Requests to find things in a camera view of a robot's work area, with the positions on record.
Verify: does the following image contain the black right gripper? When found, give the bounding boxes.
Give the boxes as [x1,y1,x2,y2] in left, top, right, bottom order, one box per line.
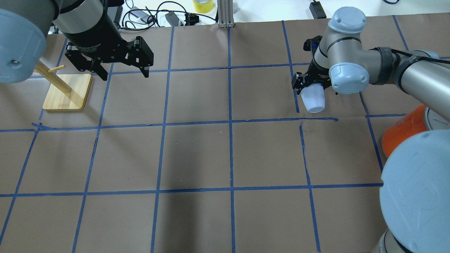
[291,35,331,93]

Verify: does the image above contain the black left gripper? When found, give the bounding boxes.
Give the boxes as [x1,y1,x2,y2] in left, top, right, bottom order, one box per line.
[58,7,154,81]

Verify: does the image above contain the light blue plastic cup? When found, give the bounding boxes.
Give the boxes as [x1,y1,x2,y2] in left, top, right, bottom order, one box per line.
[300,83,325,113]

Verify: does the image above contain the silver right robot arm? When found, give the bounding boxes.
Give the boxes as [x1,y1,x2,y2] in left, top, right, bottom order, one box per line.
[291,7,449,253]

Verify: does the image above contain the wooden cup stand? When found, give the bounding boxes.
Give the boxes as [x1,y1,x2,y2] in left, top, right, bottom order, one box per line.
[35,61,92,111]

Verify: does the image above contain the black power brick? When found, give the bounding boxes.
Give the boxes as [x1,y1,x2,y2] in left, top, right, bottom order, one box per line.
[165,11,184,27]

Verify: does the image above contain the black power adapter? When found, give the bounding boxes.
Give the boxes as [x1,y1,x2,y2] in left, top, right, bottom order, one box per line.
[309,0,327,19]

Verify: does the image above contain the yellow tape roll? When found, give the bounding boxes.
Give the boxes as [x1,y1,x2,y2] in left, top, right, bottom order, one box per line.
[192,0,214,13]

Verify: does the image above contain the orange can with silver lid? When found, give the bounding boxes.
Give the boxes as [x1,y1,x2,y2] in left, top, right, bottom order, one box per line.
[381,104,430,158]

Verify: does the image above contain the aluminium frame post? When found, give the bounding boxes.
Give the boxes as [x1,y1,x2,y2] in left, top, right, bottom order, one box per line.
[217,0,235,28]

